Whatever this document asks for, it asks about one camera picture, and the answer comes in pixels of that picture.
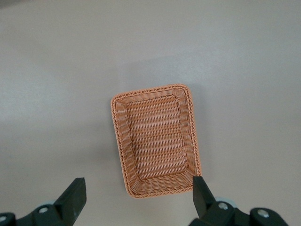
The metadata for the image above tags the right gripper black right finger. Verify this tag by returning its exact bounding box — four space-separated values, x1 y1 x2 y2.
189 176 289 226

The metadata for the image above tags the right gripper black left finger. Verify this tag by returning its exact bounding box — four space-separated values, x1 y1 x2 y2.
0 178 87 226

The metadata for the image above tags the brown woven wicker basket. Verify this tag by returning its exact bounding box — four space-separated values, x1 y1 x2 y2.
110 83 203 198

